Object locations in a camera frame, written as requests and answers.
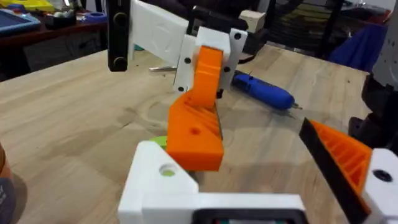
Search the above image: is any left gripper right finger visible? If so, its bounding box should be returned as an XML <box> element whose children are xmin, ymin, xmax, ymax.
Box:
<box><xmin>298</xmin><ymin>117</ymin><xmax>398</xmax><ymax>224</ymax></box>

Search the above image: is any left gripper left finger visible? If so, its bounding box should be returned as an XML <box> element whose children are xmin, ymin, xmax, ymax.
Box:
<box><xmin>118</xmin><ymin>140</ymin><xmax>200</xmax><ymax>224</ymax></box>

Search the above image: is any orange ribbed wedge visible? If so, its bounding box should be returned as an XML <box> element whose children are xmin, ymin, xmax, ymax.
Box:
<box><xmin>166</xmin><ymin>91</ymin><xmax>225</xmax><ymax>172</ymax></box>

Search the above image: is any blue electric screwdriver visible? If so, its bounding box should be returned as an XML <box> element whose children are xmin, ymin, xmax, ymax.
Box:
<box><xmin>231</xmin><ymin>70</ymin><xmax>303</xmax><ymax>111</ymax></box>

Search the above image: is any orange and grey bucket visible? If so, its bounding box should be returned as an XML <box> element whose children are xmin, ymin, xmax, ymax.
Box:
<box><xmin>0</xmin><ymin>142</ymin><xmax>17</xmax><ymax>224</ymax></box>

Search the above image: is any silver metal rod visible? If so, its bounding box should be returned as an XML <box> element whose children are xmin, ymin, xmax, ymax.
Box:
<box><xmin>148</xmin><ymin>65</ymin><xmax>178</xmax><ymax>73</ymax></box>

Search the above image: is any green disc with holes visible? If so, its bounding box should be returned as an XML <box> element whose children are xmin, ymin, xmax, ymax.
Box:
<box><xmin>148</xmin><ymin>136</ymin><xmax>177</xmax><ymax>177</ymax></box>

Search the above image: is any beige wooden block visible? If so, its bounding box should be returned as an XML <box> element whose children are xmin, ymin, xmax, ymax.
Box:
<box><xmin>238</xmin><ymin>9</ymin><xmax>267</xmax><ymax>34</ymax></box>

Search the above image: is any black upright wrist plate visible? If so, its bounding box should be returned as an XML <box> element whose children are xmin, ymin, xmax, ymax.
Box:
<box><xmin>106</xmin><ymin>0</ymin><xmax>132</xmax><ymax>73</ymax></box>

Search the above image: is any blue cloth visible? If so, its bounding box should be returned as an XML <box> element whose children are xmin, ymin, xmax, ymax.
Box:
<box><xmin>328</xmin><ymin>22</ymin><xmax>390</xmax><ymax>73</ymax></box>

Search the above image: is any blue tape roll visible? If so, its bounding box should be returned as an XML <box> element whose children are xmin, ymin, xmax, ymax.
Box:
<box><xmin>83</xmin><ymin>11</ymin><xmax>108</xmax><ymax>24</ymax></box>

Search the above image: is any black bowl with small items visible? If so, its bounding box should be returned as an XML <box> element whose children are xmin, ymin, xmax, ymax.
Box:
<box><xmin>42</xmin><ymin>8</ymin><xmax>78</xmax><ymax>30</ymax></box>

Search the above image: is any brown side table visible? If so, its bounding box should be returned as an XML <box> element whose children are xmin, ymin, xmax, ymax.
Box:
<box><xmin>0</xmin><ymin>21</ymin><xmax>108</xmax><ymax>82</ymax></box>

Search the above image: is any yellow flat box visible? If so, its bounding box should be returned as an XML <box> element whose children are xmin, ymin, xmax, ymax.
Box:
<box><xmin>0</xmin><ymin>0</ymin><xmax>56</xmax><ymax>13</ymax></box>

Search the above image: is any blue flat tray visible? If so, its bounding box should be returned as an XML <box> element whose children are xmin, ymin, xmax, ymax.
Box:
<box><xmin>0</xmin><ymin>8</ymin><xmax>42</xmax><ymax>35</ymax></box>

